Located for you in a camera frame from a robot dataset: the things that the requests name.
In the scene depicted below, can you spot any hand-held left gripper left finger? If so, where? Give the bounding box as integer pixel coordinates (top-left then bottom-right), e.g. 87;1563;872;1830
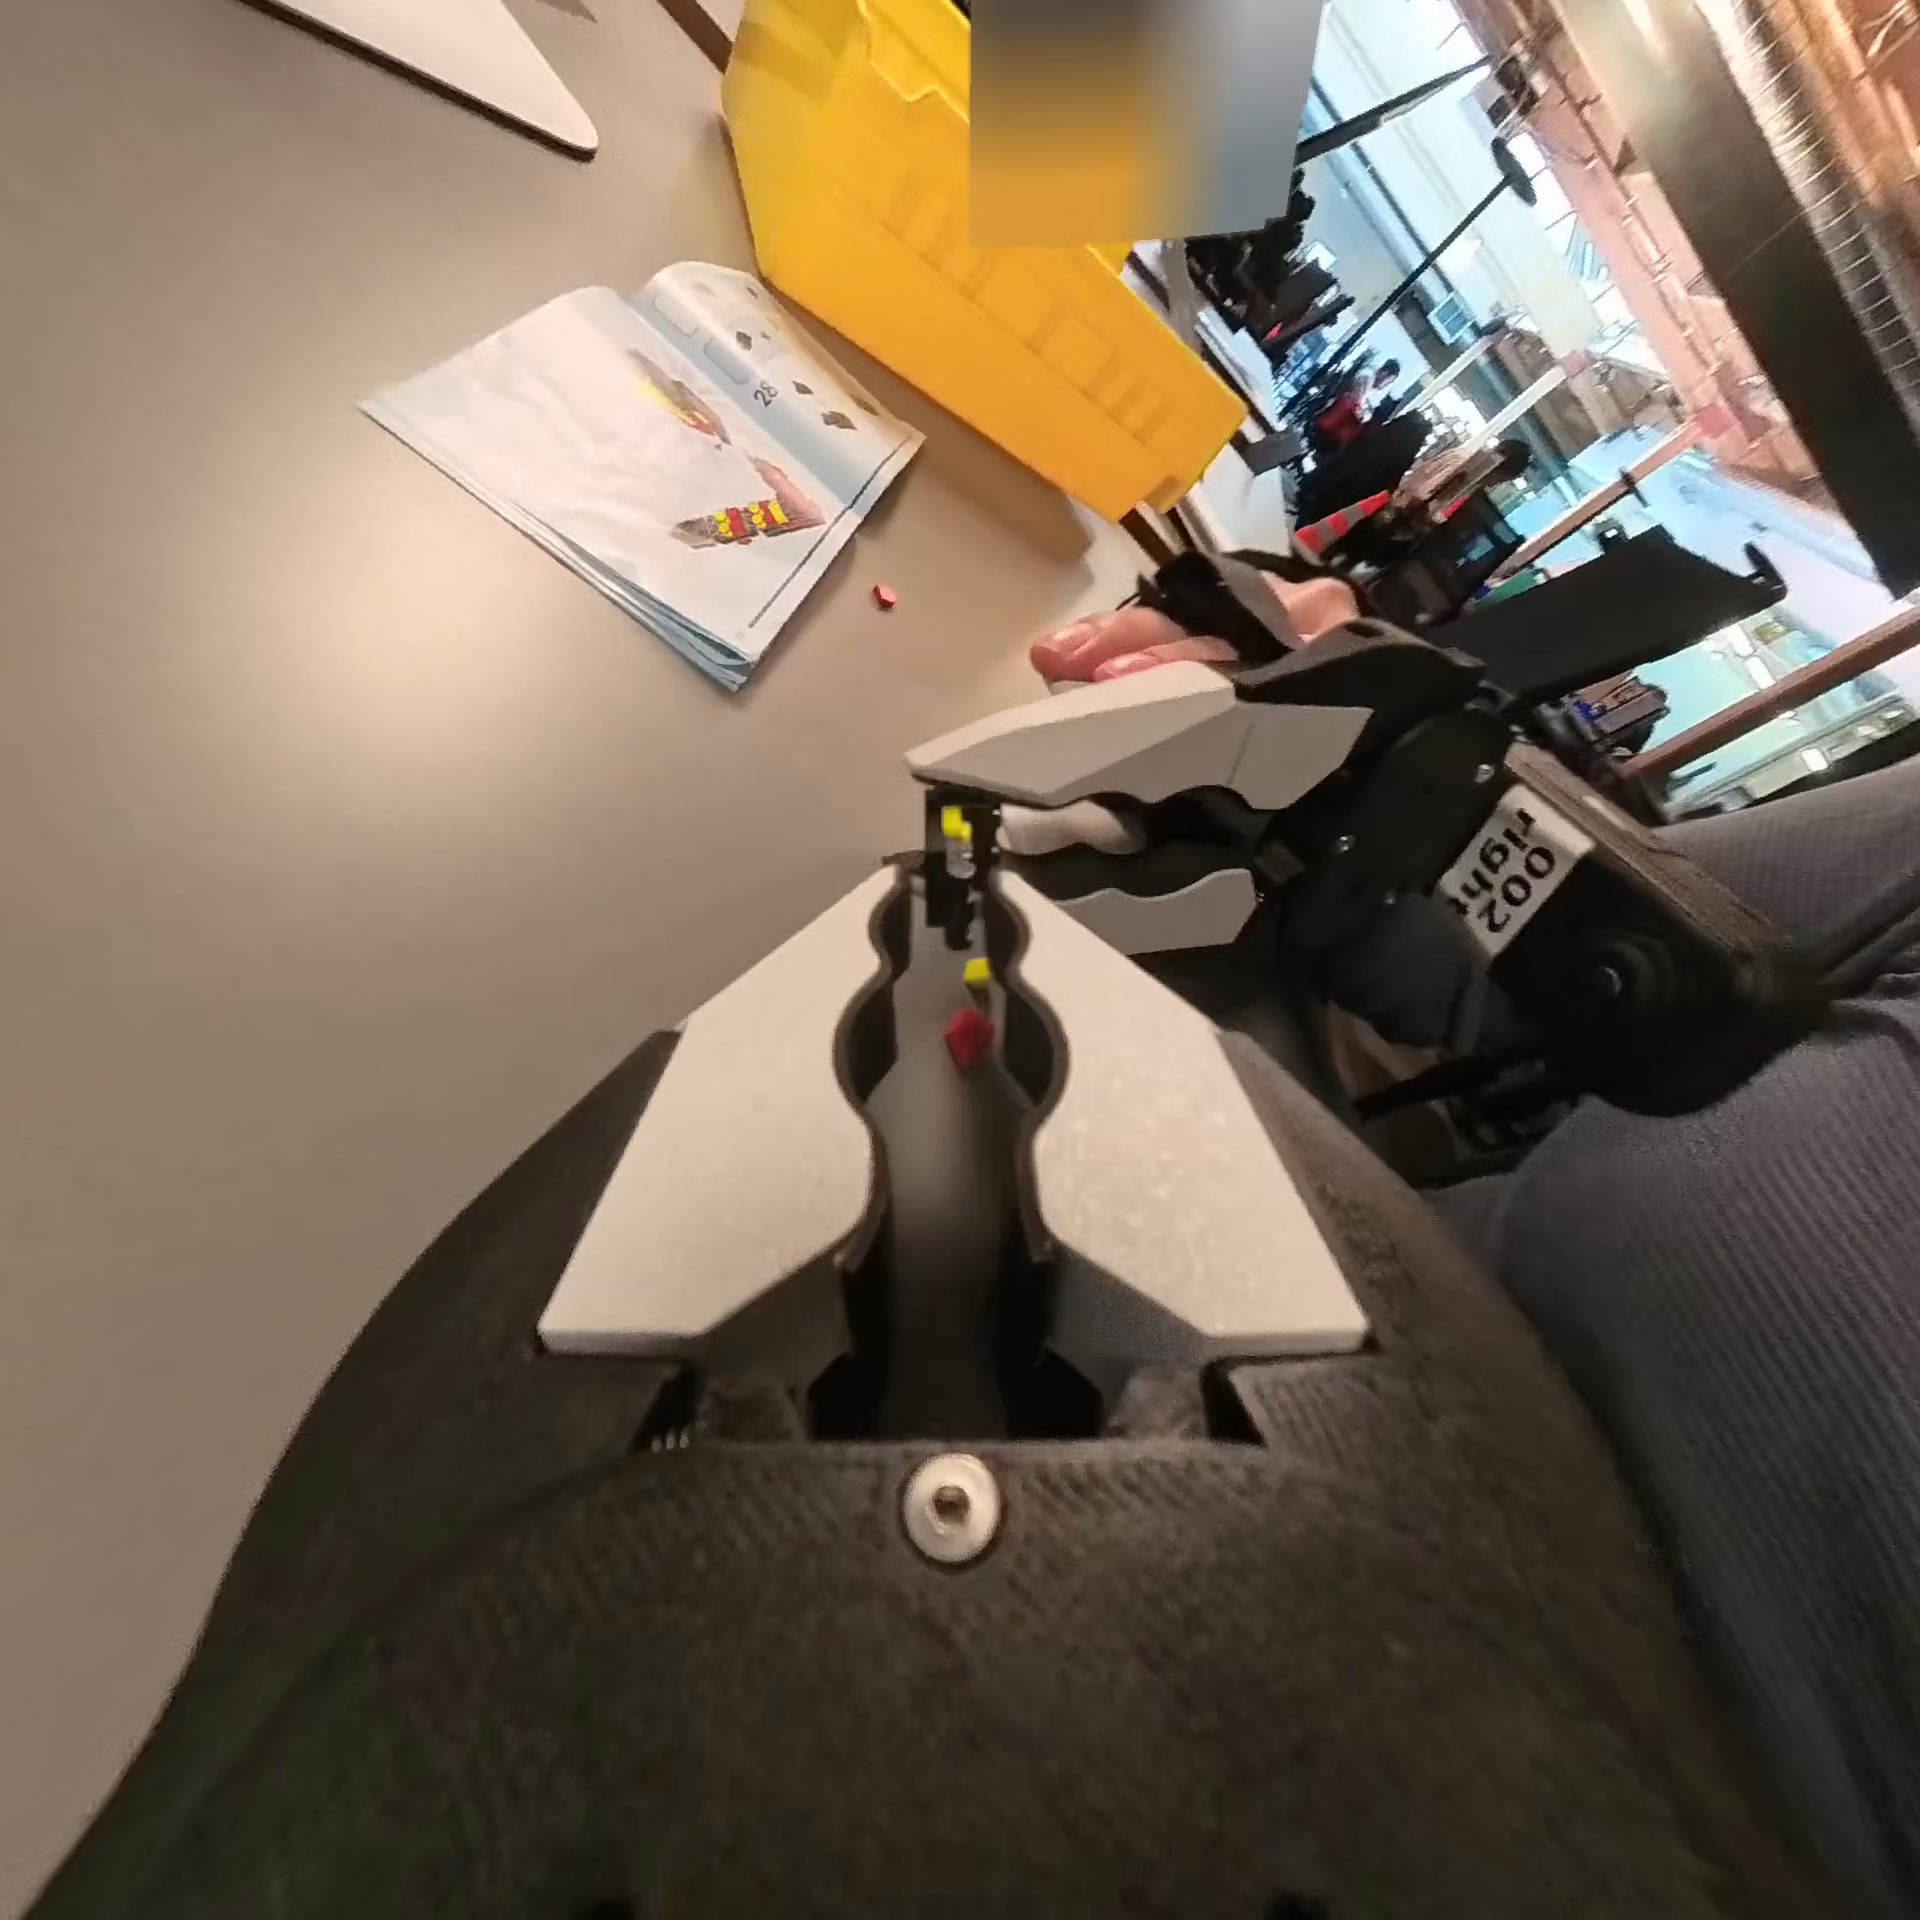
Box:
535;867;911;1442

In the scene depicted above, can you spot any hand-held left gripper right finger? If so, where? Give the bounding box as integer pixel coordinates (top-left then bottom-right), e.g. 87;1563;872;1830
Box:
984;871;1373;1442

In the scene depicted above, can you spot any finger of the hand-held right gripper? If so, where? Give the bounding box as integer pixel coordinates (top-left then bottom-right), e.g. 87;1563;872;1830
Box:
996;799;1262;954
903;661;1375;815

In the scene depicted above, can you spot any red yellow black brick assembly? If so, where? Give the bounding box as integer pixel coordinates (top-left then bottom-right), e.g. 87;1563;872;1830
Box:
920;797;1007;958

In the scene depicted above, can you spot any person's right hand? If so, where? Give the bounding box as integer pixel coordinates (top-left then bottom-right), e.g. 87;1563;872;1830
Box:
1029;573;1364;687

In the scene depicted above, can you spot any yellow plastic bin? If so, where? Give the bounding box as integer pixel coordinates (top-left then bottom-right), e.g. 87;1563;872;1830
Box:
720;0;1250;527

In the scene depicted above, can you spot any open instruction booklet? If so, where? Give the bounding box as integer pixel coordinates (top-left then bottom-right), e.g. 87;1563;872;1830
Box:
357;260;927;694

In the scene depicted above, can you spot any person's grey sweater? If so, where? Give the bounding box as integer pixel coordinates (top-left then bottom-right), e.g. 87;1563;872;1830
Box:
1416;959;1920;1920

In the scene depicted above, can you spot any wooden book stand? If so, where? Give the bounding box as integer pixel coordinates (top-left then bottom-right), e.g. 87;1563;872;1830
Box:
237;0;602;159

